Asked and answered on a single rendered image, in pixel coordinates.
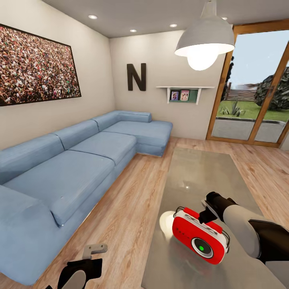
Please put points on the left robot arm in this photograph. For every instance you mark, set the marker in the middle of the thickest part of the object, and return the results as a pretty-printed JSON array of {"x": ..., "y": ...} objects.
[{"x": 78, "y": 272}]

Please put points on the picture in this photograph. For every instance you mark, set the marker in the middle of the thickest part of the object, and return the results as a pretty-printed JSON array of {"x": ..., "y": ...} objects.
[
  {"x": 175, "y": 94},
  {"x": 184, "y": 95},
  {"x": 34, "y": 68}
]

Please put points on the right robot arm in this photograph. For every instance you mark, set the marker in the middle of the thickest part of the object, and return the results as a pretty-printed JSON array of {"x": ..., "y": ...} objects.
[{"x": 260, "y": 237}]

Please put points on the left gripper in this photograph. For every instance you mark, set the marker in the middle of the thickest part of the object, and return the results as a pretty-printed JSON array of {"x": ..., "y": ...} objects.
[{"x": 96, "y": 268}]

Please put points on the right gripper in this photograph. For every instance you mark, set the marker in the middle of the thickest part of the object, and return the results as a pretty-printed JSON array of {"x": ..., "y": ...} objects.
[{"x": 206, "y": 217}]

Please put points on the radio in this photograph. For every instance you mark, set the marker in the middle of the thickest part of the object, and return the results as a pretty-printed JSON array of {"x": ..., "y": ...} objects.
[{"x": 206, "y": 239}]

